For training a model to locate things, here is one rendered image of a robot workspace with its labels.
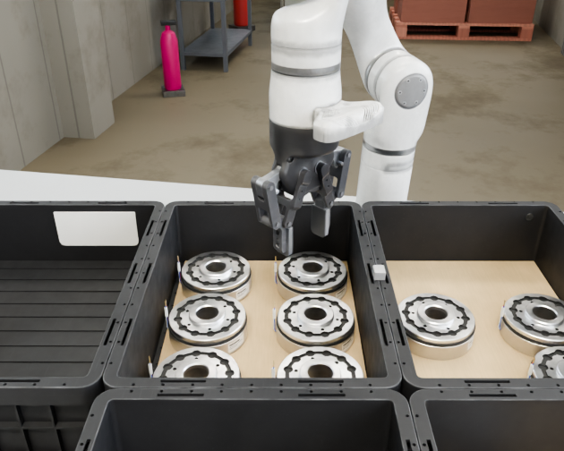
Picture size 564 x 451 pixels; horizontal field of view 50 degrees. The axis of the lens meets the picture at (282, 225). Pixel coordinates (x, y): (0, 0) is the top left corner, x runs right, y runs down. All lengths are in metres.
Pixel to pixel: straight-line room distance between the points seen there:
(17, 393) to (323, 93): 0.42
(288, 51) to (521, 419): 0.42
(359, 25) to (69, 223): 0.54
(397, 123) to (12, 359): 0.66
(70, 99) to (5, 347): 3.07
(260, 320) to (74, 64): 3.07
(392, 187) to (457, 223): 0.15
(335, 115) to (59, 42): 3.27
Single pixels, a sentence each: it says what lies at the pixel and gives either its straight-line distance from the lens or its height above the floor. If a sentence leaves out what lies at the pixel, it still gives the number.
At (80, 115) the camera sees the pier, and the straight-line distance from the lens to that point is 3.88.
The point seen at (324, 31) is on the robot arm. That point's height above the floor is 1.24.
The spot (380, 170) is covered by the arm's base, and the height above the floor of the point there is 0.93.
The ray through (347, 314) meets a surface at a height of 0.86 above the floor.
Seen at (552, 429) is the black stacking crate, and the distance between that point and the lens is 0.68.
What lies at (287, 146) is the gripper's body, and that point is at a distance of 0.62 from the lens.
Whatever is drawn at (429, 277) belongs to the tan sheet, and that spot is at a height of 0.83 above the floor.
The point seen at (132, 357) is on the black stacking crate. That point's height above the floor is 0.90.
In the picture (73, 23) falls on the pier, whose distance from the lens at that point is 3.72.
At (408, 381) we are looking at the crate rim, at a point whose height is 0.93.
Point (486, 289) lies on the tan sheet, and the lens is 0.96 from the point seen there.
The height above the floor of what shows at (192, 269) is 0.86.
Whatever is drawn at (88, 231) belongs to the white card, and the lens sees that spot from 0.99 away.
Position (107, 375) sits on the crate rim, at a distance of 0.65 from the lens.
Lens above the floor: 1.36
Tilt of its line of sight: 30 degrees down
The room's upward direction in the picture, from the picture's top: straight up
